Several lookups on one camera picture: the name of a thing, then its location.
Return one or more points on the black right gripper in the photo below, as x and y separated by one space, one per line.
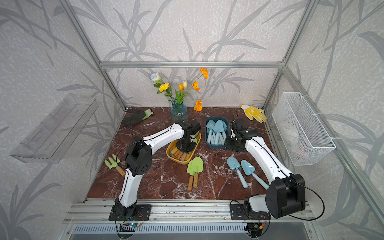
227 146

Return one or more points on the aluminium frame rail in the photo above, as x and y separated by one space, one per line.
97 211

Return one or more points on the green rake wooden handle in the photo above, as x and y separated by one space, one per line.
113 162

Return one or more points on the black green work glove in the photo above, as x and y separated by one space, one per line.
136 117

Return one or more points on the clear plastic wall shelf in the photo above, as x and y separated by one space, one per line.
51 139

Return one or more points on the blue plastic shovel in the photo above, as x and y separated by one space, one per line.
234 164
219 131
249 170

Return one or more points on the yellow storage box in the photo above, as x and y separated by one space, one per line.
196 140

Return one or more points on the yellow dotted work glove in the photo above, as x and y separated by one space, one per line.
254 113

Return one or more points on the dark teal storage box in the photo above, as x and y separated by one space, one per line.
212 146

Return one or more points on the light green shovel wooden handle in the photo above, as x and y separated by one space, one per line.
191 172

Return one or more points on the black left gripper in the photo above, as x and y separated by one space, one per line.
186 151

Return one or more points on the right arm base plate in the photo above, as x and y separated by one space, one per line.
244 212

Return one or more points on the glass flower vase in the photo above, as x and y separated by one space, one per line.
179 112

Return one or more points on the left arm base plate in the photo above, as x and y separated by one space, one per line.
133 213

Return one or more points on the green pointed shovel yellow handle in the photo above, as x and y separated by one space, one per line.
174 152

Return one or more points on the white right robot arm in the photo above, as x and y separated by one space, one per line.
286 194

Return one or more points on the artificial flower bouquet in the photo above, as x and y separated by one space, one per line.
177 97

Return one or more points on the blue shovel pair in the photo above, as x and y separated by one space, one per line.
210 125

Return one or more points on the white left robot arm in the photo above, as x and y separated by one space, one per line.
140 151

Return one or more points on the white wire mesh basket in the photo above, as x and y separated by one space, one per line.
303 135

